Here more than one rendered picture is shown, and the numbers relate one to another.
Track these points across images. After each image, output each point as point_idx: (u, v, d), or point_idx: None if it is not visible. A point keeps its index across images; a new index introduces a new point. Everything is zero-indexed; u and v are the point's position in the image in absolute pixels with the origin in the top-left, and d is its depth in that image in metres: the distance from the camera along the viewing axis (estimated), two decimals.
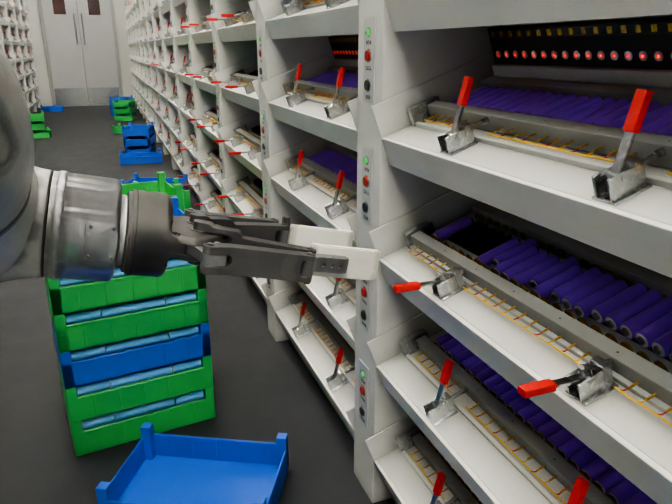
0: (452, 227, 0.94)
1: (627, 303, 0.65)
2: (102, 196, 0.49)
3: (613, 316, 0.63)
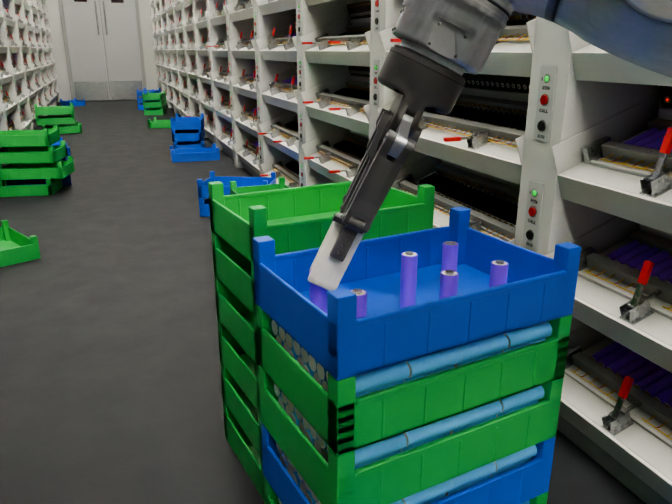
0: None
1: None
2: (482, 56, 0.52)
3: None
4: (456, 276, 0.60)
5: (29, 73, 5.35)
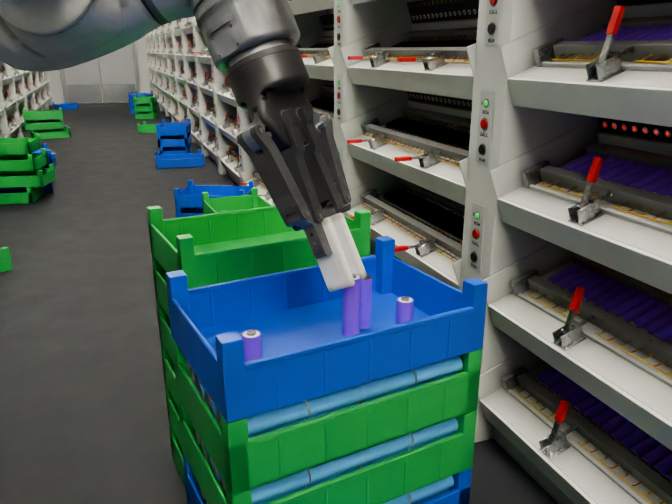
0: None
1: None
2: (260, 21, 0.54)
3: None
4: (357, 280, 0.60)
5: (18, 78, 5.35)
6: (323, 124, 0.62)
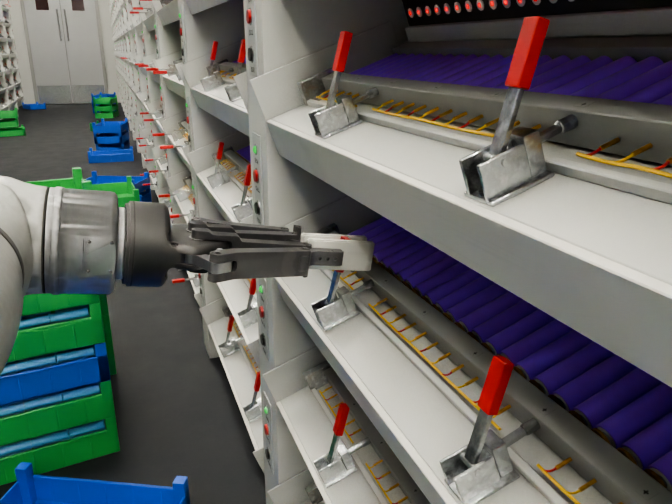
0: (370, 227, 0.75)
1: (549, 343, 0.46)
2: (98, 211, 0.49)
3: (525, 364, 0.44)
4: None
5: None
6: (204, 222, 0.59)
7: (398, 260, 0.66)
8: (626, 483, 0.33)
